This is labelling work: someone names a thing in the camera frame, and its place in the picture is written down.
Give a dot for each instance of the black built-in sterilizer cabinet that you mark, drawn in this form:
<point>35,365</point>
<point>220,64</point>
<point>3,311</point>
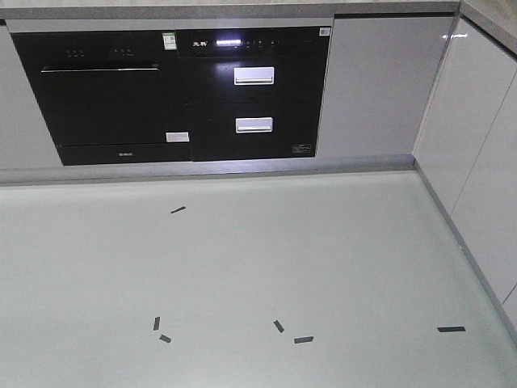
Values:
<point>253,93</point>

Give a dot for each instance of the grey cabinet door panel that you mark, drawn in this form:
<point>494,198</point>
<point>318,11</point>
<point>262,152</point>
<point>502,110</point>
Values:
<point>379,76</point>

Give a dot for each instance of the black built-in dishwasher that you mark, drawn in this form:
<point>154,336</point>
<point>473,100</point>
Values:
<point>107,97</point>

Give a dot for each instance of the grey side cabinet panel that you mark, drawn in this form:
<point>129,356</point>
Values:
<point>466,151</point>

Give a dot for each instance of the black tape marker right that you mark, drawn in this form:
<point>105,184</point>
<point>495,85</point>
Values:
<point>451,329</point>

